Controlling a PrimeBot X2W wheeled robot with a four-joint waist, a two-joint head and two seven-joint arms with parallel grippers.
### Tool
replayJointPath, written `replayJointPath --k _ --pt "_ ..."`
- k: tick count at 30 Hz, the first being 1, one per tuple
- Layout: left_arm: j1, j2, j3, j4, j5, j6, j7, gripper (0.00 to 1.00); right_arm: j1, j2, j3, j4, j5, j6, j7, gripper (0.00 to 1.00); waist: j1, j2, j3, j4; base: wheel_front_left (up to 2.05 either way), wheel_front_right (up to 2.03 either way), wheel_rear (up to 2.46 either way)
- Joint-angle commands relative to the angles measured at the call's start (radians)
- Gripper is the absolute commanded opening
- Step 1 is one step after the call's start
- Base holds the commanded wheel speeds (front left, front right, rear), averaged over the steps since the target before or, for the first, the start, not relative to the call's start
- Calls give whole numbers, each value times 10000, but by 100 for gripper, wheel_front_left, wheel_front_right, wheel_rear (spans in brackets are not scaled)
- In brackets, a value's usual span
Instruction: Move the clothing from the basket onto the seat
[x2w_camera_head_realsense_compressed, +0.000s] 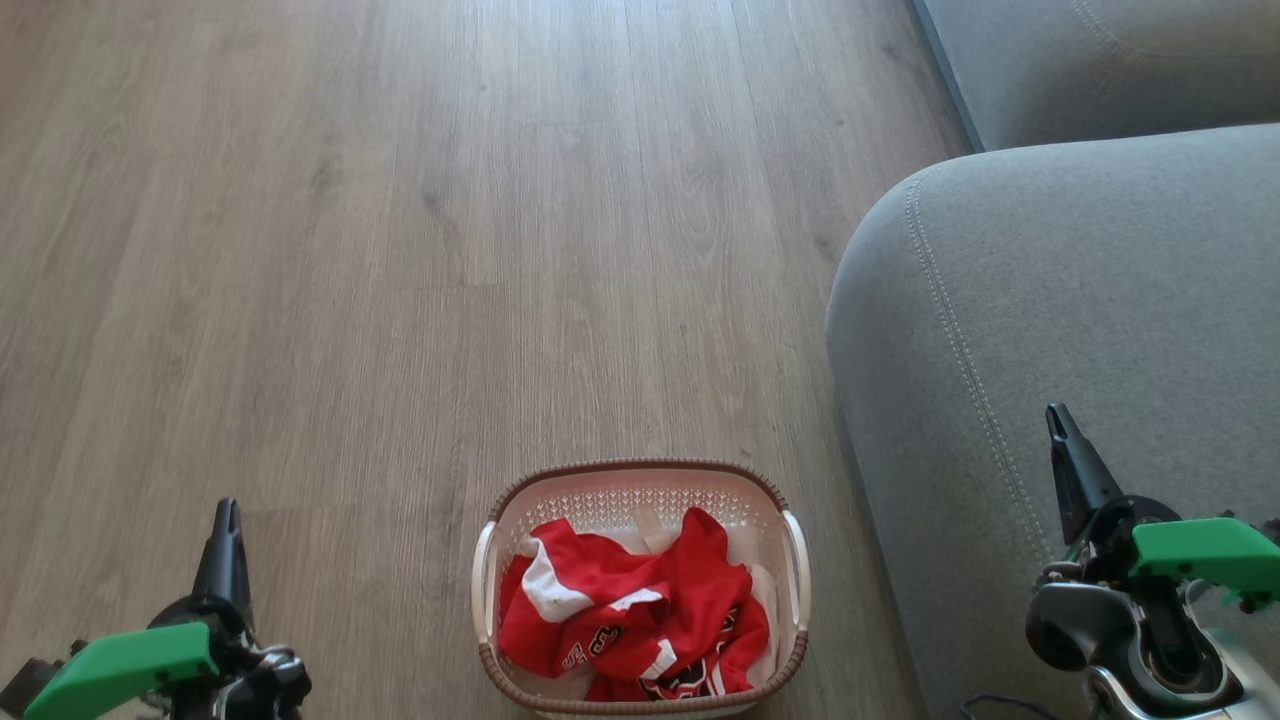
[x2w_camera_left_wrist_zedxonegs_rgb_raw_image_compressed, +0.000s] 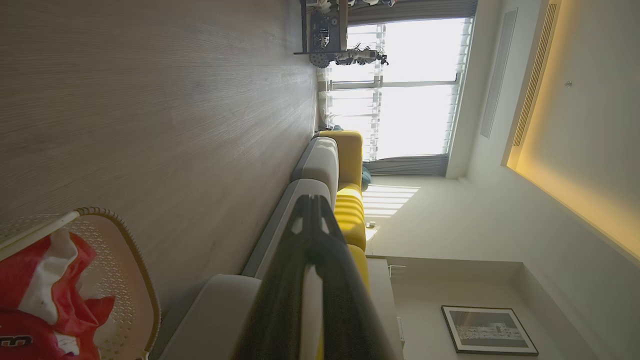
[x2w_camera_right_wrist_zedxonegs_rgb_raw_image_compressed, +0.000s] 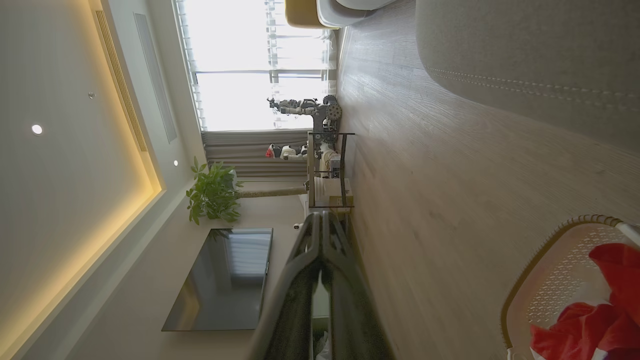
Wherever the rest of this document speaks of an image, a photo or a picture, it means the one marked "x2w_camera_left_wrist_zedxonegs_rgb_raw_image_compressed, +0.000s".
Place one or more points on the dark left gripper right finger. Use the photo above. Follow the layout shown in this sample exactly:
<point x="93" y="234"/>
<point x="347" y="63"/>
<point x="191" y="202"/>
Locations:
<point x="350" y="310"/>

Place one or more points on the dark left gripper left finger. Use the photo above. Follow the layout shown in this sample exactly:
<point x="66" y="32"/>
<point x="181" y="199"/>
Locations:
<point x="280" y="300"/>

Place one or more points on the red and white jersey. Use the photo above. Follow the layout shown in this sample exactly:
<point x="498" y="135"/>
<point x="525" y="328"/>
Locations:
<point x="30" y="340"/>

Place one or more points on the grey fabric sofa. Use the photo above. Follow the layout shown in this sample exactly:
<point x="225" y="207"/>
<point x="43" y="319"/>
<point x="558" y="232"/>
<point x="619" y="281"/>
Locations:
<point x="320" y="165"/>

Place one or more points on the white side cabinet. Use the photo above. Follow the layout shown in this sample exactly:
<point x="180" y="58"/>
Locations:
<point x="385" y="305"/>

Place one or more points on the narrow yellow back cushion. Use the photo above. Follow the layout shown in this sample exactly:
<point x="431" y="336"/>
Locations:
<point x="361" y="267"/>

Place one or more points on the ribbed yellow back cushion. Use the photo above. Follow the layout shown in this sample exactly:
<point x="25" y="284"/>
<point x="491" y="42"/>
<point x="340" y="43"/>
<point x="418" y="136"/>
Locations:
<point x="350" y="215"/>

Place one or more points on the teal pillow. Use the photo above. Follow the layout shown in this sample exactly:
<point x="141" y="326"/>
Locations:
<point x="366" y="178"/>

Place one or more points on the black framed picture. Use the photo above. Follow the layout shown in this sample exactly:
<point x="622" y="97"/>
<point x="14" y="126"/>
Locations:
<point x="487" y="331"/>

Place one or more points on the smooth yellow back cushion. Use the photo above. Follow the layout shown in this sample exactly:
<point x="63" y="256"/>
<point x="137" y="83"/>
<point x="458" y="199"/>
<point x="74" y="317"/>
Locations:
<point x="349" y="157"/>

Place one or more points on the grey curtain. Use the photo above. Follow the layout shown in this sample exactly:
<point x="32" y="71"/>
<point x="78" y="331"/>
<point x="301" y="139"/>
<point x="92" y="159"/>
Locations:
<point x="407" y="165"/>
<point x="415" y="10"/>

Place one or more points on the white perforated laundry basket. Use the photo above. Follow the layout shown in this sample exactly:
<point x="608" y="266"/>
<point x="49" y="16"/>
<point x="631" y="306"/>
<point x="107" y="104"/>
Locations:
<point x="125" y="280"/>

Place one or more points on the large bright window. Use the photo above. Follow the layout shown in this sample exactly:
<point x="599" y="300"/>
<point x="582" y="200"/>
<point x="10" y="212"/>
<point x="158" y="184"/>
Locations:
<point x="415" y="90"/>

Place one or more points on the black mechanical toy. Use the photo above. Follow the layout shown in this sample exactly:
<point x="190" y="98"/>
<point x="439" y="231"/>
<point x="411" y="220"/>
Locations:
<point x="357" y="56"/>

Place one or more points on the white rectangular air vent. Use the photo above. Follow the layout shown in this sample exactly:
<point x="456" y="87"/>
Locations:
<point x="498" y="75"/>

